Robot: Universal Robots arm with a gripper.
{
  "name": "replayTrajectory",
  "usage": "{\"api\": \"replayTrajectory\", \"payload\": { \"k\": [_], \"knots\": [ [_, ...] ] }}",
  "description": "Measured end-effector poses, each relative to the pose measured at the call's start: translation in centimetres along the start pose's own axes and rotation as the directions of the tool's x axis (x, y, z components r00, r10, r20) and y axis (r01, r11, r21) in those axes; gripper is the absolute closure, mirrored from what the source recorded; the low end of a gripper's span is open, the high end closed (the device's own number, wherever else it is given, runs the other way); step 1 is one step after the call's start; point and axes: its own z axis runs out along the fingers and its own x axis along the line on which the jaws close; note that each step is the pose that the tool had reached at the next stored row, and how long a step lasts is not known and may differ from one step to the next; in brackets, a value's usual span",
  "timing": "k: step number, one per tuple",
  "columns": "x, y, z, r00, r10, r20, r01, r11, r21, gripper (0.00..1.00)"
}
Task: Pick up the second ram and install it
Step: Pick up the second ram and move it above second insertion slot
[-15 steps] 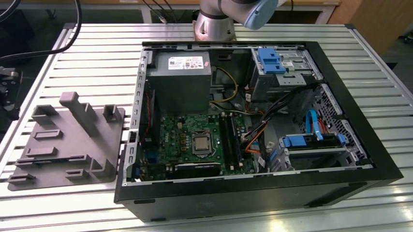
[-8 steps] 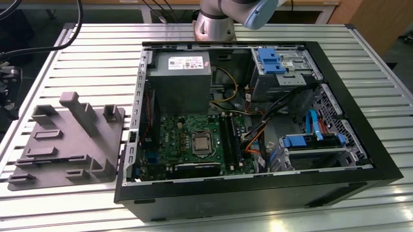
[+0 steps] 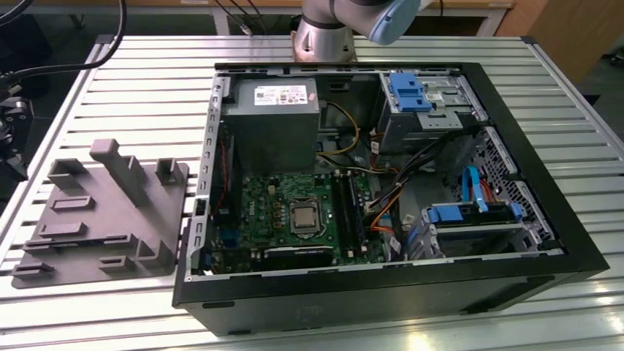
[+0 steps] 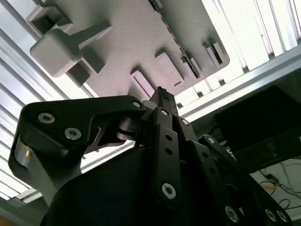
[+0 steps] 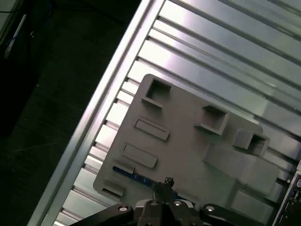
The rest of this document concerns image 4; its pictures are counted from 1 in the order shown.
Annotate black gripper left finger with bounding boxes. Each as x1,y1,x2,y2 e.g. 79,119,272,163
8,86,185,212

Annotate RAM stick with black chips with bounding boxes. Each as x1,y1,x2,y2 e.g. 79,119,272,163
148,0,204,78

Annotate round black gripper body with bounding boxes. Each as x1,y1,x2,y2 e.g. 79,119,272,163
40,141,224,226

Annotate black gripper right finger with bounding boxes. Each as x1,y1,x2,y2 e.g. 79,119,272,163
176,117,293,226

